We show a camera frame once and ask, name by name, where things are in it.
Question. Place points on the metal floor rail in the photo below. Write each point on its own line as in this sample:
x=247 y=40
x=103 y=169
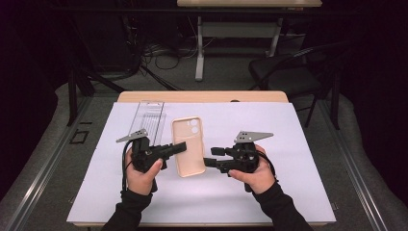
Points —
x=48 y=166
x=356 y=179

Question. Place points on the clear plastic bin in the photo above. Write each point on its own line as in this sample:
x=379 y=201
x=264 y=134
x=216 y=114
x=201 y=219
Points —
x=149 y=118

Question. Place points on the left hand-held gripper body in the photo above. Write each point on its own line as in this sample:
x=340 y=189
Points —
x=144 y=155

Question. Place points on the person's left hand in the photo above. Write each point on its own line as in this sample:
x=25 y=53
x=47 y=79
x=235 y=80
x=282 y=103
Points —
x=141 y=181

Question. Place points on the black chair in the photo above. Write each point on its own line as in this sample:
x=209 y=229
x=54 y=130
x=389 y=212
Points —
x=282 y=77

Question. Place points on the black metal stand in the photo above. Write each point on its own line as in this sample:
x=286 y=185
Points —
x=72 y=96

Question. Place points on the wooden desk with white legs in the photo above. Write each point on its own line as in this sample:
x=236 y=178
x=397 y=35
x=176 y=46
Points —
x=199 y=48

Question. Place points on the beige phone case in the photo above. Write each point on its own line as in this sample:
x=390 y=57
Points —
x=189 y=141

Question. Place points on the person's right hand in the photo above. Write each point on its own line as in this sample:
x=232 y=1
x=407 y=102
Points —
x=261 y=179

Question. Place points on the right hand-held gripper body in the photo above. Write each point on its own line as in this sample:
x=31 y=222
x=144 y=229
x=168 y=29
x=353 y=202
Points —
x=243 y=157

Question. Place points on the white table mat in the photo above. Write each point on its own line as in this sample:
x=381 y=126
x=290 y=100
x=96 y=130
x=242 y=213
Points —
x=243 y=199

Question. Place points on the black table grommet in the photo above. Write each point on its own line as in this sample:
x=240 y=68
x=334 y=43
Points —
x=235 y=100

